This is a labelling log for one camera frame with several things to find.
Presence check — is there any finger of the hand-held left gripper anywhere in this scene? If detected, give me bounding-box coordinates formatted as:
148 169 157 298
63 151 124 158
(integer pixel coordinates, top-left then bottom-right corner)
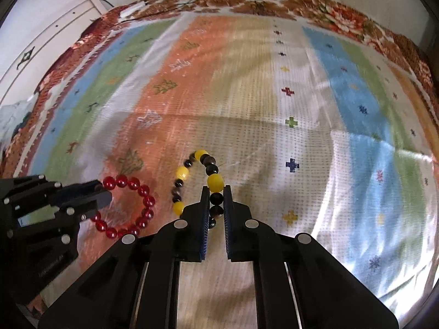
62 191 112 224
41 178 103 207

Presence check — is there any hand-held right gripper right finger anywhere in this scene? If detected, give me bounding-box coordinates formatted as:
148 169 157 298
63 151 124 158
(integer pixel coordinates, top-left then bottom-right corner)
224 185 399 329

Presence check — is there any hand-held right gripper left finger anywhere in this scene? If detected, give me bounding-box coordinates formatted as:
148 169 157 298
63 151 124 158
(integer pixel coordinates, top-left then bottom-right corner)
38 186 210 329

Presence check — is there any yellow and brown bead bracelet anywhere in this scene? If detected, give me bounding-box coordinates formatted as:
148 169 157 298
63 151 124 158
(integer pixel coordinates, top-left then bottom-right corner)
171 149 227 228

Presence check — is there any red bead bracelet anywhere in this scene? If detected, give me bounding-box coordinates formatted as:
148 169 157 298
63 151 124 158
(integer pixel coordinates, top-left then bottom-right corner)
91 175 156 240

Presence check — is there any grey white cloth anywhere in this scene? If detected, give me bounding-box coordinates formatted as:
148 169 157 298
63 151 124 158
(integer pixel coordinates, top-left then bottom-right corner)
0 101 31 141

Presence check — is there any striped printed cloth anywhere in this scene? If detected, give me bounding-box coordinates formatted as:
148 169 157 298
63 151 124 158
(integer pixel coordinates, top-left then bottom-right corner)
31 14 436 302

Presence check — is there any white cabinet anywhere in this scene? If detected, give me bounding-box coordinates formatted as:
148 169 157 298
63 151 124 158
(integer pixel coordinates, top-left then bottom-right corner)
0 0 112 103

